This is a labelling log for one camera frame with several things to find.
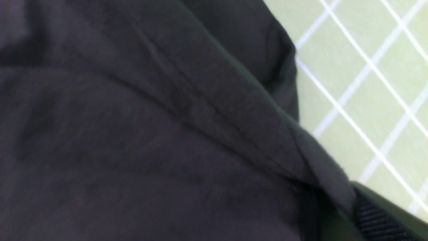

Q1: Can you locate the dark gray long-sleeve shirt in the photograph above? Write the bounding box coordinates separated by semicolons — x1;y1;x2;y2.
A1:
1;0;356;241

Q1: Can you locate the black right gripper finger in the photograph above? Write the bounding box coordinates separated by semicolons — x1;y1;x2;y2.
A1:
319;181;428;241

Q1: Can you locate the light green grid mat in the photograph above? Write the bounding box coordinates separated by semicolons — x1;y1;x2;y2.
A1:
265;0;427;221

